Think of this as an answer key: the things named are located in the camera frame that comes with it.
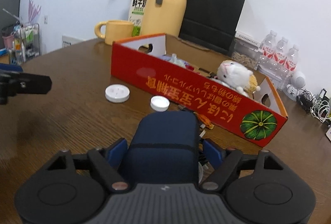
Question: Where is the black paper shopping bag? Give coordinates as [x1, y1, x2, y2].
[179, 0, 245, 55]

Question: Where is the tangle of black cables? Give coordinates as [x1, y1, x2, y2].
[296, 88, 318, 113]

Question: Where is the small white bottle cap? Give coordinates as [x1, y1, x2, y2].
[150, 96, 170, 112]

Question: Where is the white flat round lid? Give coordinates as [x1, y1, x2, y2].
[105, 84, 130, 103]

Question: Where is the water bottle middle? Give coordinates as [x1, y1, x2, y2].
[269, 37, 288, 77]

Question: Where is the red cardboard box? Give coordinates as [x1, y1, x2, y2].
[110, 34, 288, 147]

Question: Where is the water bottle right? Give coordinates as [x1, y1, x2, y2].
[279, 44, 299, 89]

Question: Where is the white robot toy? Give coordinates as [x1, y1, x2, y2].
[284, 71, 306, 101]

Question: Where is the white milk carton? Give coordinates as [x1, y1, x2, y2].
[128, 0, 147, 36]

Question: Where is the water bottle left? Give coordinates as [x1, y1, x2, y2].
[258, 30, 277, 68]

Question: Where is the yellow ceramic mug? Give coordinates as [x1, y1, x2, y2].
[94, 20, 133, 45]

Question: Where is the yellow thermos jug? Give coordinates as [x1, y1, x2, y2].
[140, 0, 187, 37]

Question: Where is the white and yellow plush hamster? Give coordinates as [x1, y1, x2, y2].
[217, 60, 261, 97]

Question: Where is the wire storage rack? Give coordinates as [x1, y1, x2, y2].
[1, 23, 42, 66]

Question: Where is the tangle of white cables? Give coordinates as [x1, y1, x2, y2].
[309, 98, 331, 128]

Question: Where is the navy zip pouch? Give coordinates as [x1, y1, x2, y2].
[118, 111, 200, 185]

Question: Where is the water bottle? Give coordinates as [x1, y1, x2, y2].
[258, 30, 277, 68]
[269, 37, 288, 77]
[279, 44, 299, 89]

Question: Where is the clear snack container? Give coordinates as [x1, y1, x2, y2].
[231, 31, 263, 70]

